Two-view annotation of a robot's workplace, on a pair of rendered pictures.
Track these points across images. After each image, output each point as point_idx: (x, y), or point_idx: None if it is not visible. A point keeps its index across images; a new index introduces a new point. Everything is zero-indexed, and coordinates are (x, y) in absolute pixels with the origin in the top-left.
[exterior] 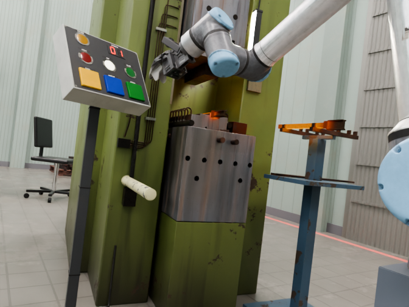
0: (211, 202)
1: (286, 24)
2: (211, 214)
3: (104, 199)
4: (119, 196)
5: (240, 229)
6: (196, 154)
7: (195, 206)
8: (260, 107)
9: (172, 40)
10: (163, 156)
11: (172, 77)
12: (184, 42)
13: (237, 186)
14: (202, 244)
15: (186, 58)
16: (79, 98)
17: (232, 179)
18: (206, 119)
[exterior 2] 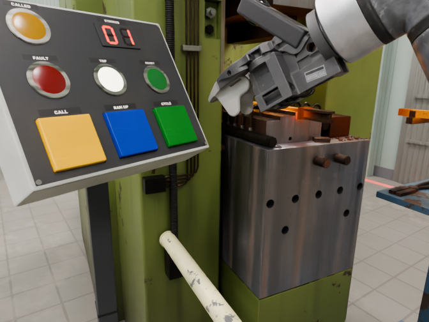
0: (307, 257)
1: None
2: (307, 273)
3: (136, 260)
4: (159, 262)
5: (345, 279)
6: (283, 193)
7: (284, 271)
8: (356, 74)
9: (267, 6)
10: (218, 187)
11: (278, 108)
12: (336, 25)
13: (343, 222)
14: (297, 315)
15: (332, 68)
16: (57, 192)
17: (336, 215)
18: (290, 123)
